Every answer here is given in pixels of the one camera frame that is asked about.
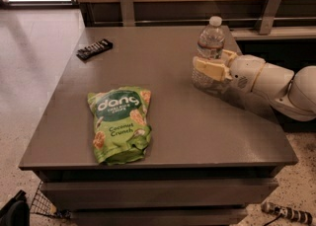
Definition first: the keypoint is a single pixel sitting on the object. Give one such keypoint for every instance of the black bag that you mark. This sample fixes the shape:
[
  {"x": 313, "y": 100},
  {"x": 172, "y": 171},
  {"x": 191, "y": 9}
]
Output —
[{"x": 16, "y": 211}]

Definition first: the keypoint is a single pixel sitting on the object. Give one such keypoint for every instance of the black candy bar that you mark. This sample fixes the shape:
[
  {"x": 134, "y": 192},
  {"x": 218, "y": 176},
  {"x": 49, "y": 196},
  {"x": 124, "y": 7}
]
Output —
[{"x": 93, "y": 49}]

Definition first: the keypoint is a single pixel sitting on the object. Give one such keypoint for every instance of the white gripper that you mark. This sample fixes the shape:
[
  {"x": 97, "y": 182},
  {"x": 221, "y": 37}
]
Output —
[{"x": 246, "y": 72}]

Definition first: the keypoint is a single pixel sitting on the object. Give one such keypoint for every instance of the left metal bracket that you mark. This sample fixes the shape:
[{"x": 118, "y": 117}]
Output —
[{"x": 127, "y": 12}]

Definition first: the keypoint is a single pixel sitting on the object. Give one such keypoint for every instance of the clear plastic water bottle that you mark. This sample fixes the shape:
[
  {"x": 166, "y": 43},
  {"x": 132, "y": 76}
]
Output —
[{"x": 210, "y": 44}]

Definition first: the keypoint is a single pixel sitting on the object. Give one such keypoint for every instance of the black white striped handle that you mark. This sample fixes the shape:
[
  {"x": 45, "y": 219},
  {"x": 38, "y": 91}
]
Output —
[{"x": 291, "y": 214}]

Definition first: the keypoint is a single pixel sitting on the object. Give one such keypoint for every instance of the black wire basket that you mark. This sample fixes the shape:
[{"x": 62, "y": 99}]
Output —
[{"x": 42, "y": 206}]

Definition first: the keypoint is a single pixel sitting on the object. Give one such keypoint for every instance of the grey drawer cabinet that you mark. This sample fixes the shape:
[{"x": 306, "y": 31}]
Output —
[{"x": 208, "y": 158}]

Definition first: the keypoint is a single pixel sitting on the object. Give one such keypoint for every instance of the green Dang chips bag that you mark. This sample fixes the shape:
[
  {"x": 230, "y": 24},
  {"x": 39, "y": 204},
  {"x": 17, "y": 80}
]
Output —
[{"x": 122, "y": 133}]

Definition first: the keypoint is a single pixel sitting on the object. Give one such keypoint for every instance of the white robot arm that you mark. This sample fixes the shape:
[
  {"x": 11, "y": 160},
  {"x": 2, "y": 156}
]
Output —
[{"x": 290, "y": 93}]

